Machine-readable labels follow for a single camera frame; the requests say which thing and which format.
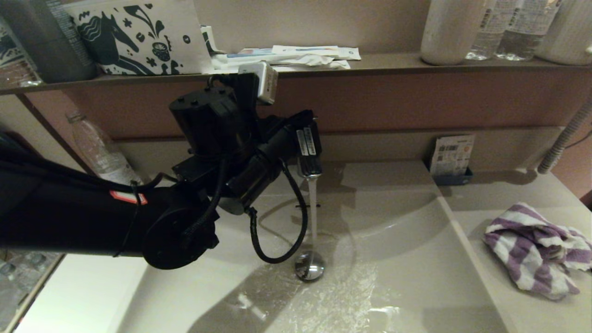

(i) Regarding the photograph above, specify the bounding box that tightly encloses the chrome drain stopper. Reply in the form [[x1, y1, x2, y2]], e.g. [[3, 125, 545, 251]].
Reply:
[[294, 250, 327, 283]]

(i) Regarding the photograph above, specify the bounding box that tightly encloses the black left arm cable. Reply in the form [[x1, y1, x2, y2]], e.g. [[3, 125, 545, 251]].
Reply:
[[249, 160, 309, 264]]

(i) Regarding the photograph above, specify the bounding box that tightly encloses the white toothbrush packet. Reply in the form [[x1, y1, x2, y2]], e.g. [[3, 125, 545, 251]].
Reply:
[[271, 44, 362, 61]]

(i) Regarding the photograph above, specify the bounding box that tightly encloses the grey corrugated hose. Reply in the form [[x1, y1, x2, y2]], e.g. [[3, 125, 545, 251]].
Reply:
[[536, 90, 592, 175]]

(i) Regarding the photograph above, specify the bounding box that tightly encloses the crumpled white plastic wrapper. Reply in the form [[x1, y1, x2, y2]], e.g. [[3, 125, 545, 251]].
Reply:
[[212, 54, 351, 74]]

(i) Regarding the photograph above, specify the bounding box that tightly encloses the white ribbed container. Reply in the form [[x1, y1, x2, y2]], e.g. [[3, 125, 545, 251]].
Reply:
[[533, 0, 592, 66]]

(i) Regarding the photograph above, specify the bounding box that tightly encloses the white ceramic sink basin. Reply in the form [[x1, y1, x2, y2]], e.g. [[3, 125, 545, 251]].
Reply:
[[111, 162, 509, 333]]

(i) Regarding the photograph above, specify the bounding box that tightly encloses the white cylindrical cup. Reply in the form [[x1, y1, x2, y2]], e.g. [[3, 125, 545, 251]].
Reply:
[[420, 0, 485, 66]]

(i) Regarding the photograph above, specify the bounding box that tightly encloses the clear labelled water bottle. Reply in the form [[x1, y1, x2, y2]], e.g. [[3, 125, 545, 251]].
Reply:
[[465, 0, 514, 61], [493, 0, 561, 62]]

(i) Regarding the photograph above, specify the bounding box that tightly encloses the clear bottle with white label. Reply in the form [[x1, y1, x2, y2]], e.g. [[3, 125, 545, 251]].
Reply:
[[67, 111, 144, 185]]

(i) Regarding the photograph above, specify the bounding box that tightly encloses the dark blue card holder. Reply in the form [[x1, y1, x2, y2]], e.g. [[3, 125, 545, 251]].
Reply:
[[425, 160, 473, 186]]

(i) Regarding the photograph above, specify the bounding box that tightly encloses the white box with horse print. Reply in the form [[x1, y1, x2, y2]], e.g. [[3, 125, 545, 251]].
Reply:
[[62, 0, 214, 76]]

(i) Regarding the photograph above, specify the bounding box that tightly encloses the small white printed packet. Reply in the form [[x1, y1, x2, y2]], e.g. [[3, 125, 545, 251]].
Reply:
[[201, 25, 226, 56]]

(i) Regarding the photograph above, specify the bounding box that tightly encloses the shrink-wrapped water bottle pack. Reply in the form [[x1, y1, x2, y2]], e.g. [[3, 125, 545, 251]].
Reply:
[[0, 250, 61, 324]]

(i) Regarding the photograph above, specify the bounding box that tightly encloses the chrome faucet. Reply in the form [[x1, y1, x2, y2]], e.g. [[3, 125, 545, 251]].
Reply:
[[297, 155, 323, 179]]

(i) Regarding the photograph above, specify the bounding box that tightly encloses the dark grey cylindrical bottle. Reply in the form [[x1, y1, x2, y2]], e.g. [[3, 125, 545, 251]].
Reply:
[[2, 0, 99, 84]]

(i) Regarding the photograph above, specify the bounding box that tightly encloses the brown wall shelf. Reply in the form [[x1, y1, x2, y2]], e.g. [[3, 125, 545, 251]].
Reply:
[[0, 52, 592, 97]]

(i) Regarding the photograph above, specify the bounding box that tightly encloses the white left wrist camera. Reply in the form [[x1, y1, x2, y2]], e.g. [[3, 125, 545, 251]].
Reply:
[[238, 61, 279, 106]]

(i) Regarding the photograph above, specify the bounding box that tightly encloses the purple white striped towel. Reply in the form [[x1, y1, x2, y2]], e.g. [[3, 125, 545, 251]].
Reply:
[[480, 202, 592, 301]]

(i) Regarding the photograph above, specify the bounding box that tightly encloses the blue white sachet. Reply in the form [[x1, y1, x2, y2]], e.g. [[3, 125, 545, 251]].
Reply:
[[227, 48, 278, 59]]

